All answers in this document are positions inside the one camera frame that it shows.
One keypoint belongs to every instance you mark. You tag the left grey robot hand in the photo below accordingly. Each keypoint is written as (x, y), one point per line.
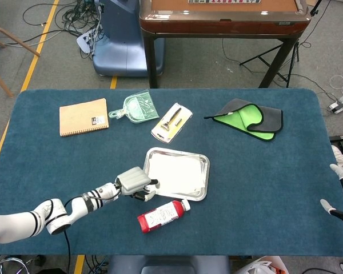
(133, 181)

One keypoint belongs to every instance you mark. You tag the white paper sheet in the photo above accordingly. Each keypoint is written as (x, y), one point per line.
(177, 174)

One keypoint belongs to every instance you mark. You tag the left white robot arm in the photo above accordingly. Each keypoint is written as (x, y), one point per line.
(17, 222)

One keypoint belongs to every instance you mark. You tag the blue mobile robot base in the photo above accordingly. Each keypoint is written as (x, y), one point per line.
(123, 42)

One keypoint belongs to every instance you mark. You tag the silver metal tray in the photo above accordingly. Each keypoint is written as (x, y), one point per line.
(171, 151)

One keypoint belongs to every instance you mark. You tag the red juice bottle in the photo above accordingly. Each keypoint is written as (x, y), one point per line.
(160, 217)

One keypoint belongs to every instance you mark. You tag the white shoe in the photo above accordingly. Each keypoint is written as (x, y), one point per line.
(338, 155)

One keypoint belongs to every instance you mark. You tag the razor in yellow blister pack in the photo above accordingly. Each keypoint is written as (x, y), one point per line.
(171, 122)

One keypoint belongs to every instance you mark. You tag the green dustpan in plastic bag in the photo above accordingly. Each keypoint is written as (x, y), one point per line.
(137, 108)

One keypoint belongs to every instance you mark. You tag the tan spiral notebook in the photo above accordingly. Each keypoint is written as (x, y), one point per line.
(83, 117)

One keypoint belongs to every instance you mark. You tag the grey robot torso base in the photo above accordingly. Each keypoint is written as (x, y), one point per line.
(168, 265)

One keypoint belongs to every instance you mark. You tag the white power strip with plugs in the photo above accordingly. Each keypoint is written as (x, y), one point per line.
(341, 104)

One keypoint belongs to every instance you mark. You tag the blue felt table mat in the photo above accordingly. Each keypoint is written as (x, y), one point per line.
(245, 185)

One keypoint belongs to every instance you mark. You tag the white plastic bag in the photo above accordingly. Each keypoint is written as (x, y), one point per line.
(260, 266)

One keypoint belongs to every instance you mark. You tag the green and grey microfiber cloth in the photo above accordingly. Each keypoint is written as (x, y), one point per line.
(245, 120)

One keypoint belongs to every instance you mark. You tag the brown mahjong table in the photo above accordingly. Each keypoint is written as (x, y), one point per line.
(217, 25)

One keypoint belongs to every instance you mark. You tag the wooden chair with white seat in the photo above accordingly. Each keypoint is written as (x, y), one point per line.
(17, 42)

